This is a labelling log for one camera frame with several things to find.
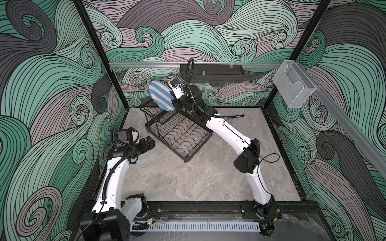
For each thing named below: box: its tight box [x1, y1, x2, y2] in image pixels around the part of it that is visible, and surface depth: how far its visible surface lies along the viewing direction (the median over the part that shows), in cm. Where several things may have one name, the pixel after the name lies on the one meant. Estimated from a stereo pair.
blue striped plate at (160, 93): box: [149, 80, 176, 112], surface depth 84 cm
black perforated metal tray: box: [179, 64, 245, 87], surface depth 96 cm
